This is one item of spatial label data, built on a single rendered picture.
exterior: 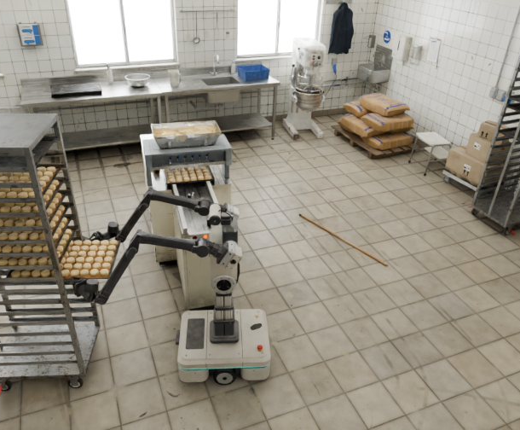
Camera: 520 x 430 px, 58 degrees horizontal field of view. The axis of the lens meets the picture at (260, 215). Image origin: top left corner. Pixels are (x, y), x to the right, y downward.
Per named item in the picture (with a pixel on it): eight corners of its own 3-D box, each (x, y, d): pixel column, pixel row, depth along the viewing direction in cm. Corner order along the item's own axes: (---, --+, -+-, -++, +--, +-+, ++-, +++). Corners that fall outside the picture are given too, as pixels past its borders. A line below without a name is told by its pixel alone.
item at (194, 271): (176, 266, 443) (170, 183, 396) (212, 261, 452) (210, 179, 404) (187, 317, 386) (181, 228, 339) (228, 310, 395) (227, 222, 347)
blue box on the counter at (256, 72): (245, 81, 668) (245, 72, 660) (236, 76, 691) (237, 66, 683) (269, 78, 683) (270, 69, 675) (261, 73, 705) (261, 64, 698)
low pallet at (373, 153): (330, 131, 750) (331, 125, 744) (371, 125, 779) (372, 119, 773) (374, 162, 658) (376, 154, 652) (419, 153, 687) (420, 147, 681)
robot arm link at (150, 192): (141, 192, 295) (145, 183, 303) (139, 208, 303) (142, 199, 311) (210, 208, 302) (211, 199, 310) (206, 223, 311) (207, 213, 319)
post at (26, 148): (86, 373, 321) (30, 144, 231) (84, 377, 318) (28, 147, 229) (82, 374, 321) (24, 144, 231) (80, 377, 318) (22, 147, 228)
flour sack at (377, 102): (355, 104, 705) (356, 93, 696) (377, 101, 723) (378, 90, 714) (387, 119, 652) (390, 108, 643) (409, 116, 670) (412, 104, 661)
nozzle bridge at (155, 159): (146, 174, 420) (141, 139, 402) (224, 167, 438) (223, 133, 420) (148, 191, 394) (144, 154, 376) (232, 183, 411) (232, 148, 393)
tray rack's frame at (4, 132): (102, 332, 365) (58, 113, 271) (86, 386, 321) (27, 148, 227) (18, 334, 360) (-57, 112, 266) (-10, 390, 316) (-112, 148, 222)
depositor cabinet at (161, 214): (147, 202, 542) (140, 135, 498) (208, 196, 559) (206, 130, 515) (157, 270, 438) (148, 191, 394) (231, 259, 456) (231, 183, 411)
